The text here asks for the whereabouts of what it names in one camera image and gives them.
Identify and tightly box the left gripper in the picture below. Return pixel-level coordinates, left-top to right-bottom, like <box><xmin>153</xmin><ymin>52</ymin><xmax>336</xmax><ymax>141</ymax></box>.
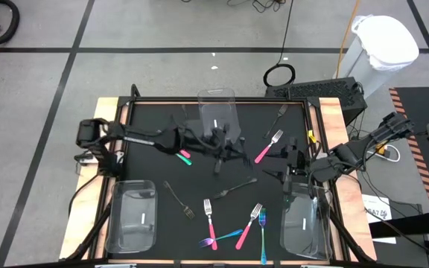
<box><xmin>205</xmin><ymin>127</ymin><xmax>246</xmax><ymax>176</ymax></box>

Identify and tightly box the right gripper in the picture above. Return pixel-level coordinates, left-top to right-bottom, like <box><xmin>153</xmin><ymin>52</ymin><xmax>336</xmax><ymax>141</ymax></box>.
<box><xmin>262</xmin><ymin>136</ymin><xmax>311</xmax><ymax>194</ymax></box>

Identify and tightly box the iridescent blue spoon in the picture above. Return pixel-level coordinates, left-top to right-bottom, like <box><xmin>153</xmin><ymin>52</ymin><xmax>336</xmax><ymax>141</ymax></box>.
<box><xmin>258</xmin><ymin>207</ymin><xmax>268</xmax><ymax>266</ymax></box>

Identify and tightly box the clear plastic bin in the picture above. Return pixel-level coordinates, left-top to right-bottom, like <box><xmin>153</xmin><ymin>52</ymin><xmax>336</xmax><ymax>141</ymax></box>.
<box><xmin>279</xmin><ymin>182</ymin><xmax>334</xmax><ymax>261</ymax></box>
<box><xmin>104</xmin><ymin>179</ymin><xmax>159</xmax><ymax>255</ymax></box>
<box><xmin>197</xmin><ymin>87</ymin><xmax>242</xmax><ymax>148</ymax></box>

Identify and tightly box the black computer case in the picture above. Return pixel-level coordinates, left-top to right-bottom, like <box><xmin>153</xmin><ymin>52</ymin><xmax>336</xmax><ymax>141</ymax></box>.
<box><xmin>264</xmin><ymin>76</ymin><xmax>369</xmax><ymax>126</ymax></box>

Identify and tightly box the white paper sheet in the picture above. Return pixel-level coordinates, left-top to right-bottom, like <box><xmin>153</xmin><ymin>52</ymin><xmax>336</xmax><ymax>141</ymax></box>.
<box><xmin>361</xmin><ymin>193</ymin><xmax>398</xmax><ymax>246</ymax></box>

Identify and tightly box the hazard-striped black floor mat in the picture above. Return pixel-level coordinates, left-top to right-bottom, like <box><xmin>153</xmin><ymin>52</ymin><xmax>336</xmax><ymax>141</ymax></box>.
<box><xmin>388</xmin><ymin>86</ymin><xmax>429</xmax><ymax>211</ymax></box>

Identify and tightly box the white-bagged trash can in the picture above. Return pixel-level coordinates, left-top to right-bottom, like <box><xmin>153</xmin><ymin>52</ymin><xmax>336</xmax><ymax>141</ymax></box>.
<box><xmin>333</xmin><ymin>13</ymin><xmax>420</xmax><ymax>98</ymax></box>

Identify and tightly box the black coiled floor cable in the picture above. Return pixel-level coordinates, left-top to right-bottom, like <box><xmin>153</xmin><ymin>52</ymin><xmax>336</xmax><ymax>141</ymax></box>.
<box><xmin>262</xmin><ymin>0</ymin><xmax>297</xmax><ymax>89</ymax></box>

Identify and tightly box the white charger cable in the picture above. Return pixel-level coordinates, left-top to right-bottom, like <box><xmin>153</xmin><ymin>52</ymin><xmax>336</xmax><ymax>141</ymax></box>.
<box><xmin>376</xmin><ymin>143</ymin><xmax>401</xmax><ymax>164</ymax></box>

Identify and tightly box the yellow cable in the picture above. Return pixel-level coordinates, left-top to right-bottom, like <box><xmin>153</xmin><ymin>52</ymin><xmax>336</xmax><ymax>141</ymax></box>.
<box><xmin>334</xmin><ymin>0</ymin><xmax>361</xmax><ymax>80</ymax></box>

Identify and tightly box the black floor cable tangle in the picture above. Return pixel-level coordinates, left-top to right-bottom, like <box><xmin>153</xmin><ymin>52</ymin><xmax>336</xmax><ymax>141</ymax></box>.
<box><xmin>179</xmin><ymin>0</ymin><xmax>288</xmax><ymax>14</ymax></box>

